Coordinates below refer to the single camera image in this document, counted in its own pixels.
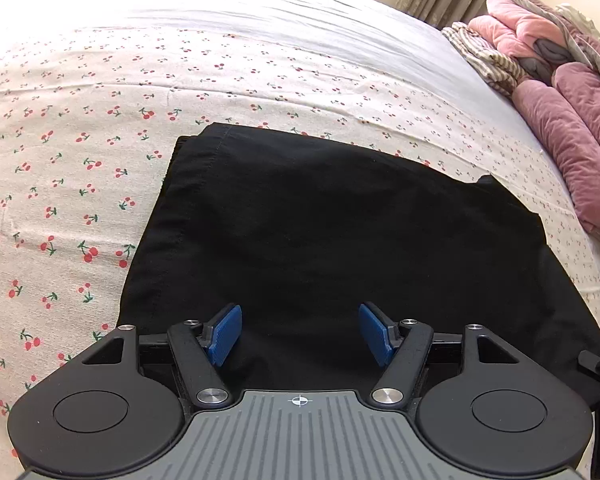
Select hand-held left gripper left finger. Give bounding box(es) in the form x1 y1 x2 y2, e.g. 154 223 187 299
77 303 244 408

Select mauve velvet quilt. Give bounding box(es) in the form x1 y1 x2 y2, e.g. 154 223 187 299
512 35 600 237

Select cherry print bed sheet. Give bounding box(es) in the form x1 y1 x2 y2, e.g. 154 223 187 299
0 7 600 463

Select black pants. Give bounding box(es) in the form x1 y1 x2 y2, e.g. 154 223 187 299
117 121 600 397

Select grey folded cloth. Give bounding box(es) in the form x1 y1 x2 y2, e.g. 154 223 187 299
517 35 567 86

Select bed with grey sheet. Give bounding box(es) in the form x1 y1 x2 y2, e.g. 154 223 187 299
70 0 533 128

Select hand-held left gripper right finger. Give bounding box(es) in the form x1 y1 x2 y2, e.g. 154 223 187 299
358 302 524 408

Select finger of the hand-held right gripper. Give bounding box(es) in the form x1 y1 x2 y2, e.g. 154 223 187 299
577 349 600 387

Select light pink folded quilt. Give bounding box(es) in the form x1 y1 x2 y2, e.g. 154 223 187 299
467 0 564 82

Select striped folded cloth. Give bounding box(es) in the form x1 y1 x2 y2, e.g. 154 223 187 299
440 21 532 97

